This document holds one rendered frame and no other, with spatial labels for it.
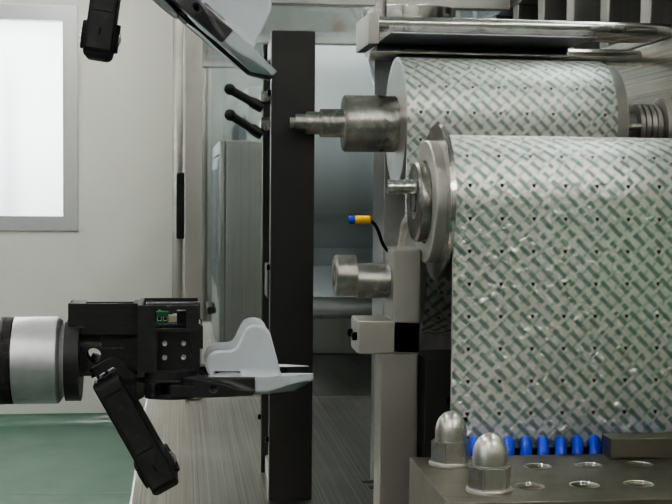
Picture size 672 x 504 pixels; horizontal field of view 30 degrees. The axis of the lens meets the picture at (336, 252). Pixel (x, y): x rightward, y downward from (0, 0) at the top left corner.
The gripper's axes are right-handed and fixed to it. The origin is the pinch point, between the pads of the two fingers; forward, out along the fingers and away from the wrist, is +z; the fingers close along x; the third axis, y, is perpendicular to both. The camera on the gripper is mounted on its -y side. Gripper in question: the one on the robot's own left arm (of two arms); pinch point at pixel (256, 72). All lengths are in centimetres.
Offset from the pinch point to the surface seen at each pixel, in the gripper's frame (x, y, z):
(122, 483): 417, -124, 65
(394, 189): -0.7, 0.1, 16.4
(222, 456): 53, -36, 29
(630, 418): -4.8, -2.0, 46.2
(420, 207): -2.0, 0.3, 19.2
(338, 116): 25.0, 5.0, 9.8
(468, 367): -4.8, -8.1, 31.5
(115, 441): 505, -128, 60
